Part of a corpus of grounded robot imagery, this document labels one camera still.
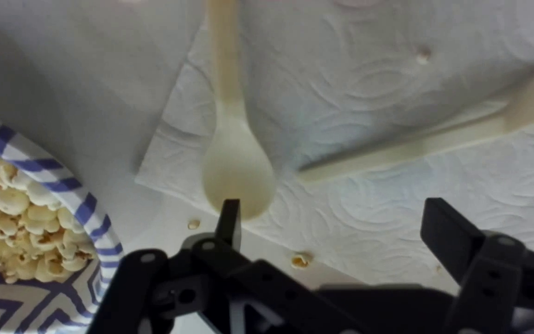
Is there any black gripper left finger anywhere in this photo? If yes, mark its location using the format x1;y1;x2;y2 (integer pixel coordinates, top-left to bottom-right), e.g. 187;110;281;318
87;199;367;334

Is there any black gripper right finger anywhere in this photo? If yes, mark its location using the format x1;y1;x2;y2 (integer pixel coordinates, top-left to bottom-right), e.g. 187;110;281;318
419;197;534;334

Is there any cream plastic spoon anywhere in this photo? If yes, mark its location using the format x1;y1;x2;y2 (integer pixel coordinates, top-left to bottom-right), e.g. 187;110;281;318
200;0;276;222

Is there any blue patterned paper bowl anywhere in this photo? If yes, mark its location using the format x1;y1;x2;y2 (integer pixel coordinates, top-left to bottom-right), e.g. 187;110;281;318
0;110;126;334

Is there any large loose popcorn piece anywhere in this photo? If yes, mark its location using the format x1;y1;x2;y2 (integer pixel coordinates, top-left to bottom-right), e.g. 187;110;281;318
289;249;313;272

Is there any cream plastic stick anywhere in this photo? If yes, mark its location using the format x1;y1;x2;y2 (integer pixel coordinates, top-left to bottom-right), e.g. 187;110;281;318
296;64;534;186

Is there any popcorn pile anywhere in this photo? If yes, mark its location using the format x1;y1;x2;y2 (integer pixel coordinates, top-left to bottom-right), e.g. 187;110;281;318
0;147;96;286

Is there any white paper towel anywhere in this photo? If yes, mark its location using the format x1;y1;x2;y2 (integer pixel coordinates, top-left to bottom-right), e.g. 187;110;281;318
133;0;534;299

